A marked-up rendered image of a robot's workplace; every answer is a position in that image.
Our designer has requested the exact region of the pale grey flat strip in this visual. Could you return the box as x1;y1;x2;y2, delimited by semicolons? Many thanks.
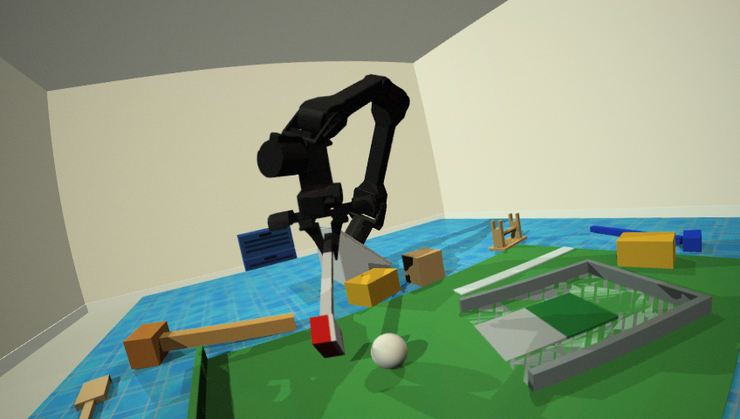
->
453;247;574;295

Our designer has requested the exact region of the white ball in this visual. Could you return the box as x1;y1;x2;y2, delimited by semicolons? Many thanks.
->
371;333;408;369

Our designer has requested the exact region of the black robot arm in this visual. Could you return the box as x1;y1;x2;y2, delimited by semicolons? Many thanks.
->
257;74;410;244

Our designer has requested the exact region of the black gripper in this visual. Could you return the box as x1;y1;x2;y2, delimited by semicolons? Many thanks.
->
268;170;378;260

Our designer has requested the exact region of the red putter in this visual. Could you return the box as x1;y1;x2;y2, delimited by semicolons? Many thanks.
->
310;233;345;358

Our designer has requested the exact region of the yellow rectangular block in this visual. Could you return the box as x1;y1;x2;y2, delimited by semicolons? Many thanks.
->
616;231;676;269
345;268;401;307

